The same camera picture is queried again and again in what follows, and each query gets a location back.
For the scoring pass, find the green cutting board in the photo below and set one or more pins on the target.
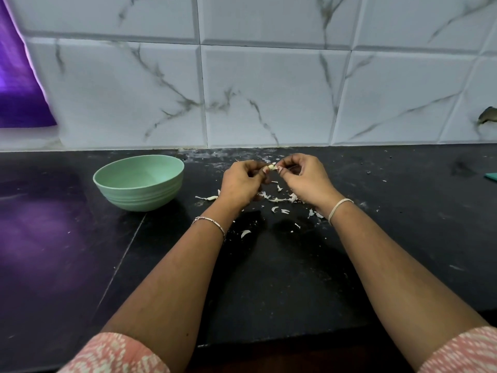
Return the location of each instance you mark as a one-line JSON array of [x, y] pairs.
[[491, 177]]

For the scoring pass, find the pink patterned sleeve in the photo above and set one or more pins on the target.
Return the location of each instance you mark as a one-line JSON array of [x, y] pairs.
[[460, 352], [115, 355]]

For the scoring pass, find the purple cloth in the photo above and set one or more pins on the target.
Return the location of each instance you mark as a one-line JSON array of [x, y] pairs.
[[23, 70]]

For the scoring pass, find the small fallen garlic piece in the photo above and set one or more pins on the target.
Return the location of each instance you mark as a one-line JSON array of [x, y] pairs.
[[245, 234]]

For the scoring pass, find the white garlic bulb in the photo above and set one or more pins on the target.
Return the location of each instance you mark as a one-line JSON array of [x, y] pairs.
[[269, 166]]

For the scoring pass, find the person's left forearm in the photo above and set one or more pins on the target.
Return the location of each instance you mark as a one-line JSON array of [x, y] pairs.
[[163, 295]]

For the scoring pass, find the mint green bowl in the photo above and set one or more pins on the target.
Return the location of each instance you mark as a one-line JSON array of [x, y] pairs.
[[138, 181]]

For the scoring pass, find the pink patterned left sleeve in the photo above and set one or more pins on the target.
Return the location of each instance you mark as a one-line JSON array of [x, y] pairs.
[[115, 355]]

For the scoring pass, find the person's right forearm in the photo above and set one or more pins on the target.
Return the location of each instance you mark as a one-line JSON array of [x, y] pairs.
[[408, 287]]

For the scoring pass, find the pink patterned right sleeve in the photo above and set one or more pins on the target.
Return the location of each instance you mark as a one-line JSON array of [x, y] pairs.
[[460, 352]]

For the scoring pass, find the person's right hand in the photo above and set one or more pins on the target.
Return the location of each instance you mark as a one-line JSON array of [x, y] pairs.
[[309, 178]]

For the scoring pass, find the pile of white garlic peels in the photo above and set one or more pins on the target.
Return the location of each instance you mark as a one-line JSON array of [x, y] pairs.
[[287, 202]]

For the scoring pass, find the person's left hand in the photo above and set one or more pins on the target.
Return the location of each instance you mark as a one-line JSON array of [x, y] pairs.
[[242, 184]]

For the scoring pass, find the garlic clove cluster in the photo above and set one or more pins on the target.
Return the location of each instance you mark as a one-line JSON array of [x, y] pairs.
[[207, 198]]

